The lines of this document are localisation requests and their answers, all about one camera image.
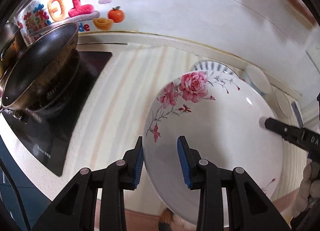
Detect white bowl dark rim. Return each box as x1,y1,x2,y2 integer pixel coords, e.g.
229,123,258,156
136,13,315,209
274,89,292,118

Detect white plate pink flowers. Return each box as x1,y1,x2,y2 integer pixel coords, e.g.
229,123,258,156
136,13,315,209
143,72,283,223

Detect white bowl blue dots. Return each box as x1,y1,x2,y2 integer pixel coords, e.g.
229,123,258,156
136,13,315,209
242,64,271,96

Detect white plate blue leaf pattern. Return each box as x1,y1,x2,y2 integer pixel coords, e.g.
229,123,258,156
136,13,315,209
190,60,239,80

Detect gloved right hand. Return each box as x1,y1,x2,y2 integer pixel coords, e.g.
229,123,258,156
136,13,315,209
291,162,319,217

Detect black gas stove top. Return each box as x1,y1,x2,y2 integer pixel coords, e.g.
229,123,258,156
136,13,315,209
3,51,112,177

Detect striped cat table mat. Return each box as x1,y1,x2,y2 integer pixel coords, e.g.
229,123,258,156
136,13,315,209
62,45,308,231

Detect black wok pan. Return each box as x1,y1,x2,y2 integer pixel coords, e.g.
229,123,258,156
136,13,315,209
1,23,79,110

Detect stainless steel steamer pot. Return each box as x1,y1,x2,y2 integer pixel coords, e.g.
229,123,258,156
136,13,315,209
0,22,27,75

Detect colourful wall sticker decoration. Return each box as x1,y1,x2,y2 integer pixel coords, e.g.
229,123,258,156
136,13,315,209
13,0,125,44

